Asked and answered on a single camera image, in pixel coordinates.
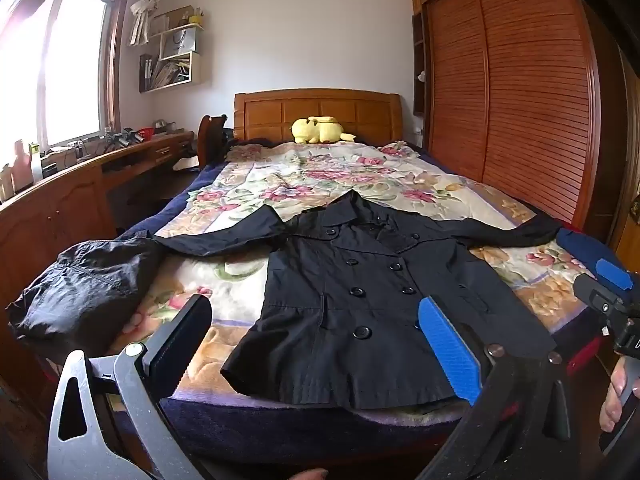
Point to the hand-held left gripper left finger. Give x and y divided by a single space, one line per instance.
175 342

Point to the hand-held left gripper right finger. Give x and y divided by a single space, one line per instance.
447 345

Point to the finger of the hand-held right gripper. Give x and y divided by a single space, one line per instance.
597 292
614 272

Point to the black button coat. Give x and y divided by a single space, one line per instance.
350 285

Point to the person's right hand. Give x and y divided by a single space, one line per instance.
614 395

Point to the dark grey jacket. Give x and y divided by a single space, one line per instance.
80 290

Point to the floral blanket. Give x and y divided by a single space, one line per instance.
260 195

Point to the white cloth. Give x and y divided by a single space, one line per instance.
186 164

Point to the wooden desk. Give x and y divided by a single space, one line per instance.
50 205

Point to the wooden chair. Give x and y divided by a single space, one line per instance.
210 140

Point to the wooden slatted wardrobe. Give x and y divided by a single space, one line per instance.
525 85

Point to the red desk object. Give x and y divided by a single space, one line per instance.
144 134

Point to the pale bottle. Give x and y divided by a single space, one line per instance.
22 165

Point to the wooden bed headboard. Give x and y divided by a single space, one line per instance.
265 110

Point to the yellow plush toy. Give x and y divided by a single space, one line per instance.
320 130

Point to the row of books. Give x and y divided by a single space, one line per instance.
170 72

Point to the window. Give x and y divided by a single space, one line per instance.
75 60

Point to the white paper bag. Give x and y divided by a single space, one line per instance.
184 41

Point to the yellow shelf ornament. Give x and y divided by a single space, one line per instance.
195 18

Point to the tied cream curtain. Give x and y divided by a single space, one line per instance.
145 5

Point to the white wall shelf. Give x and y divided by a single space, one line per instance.
196 67

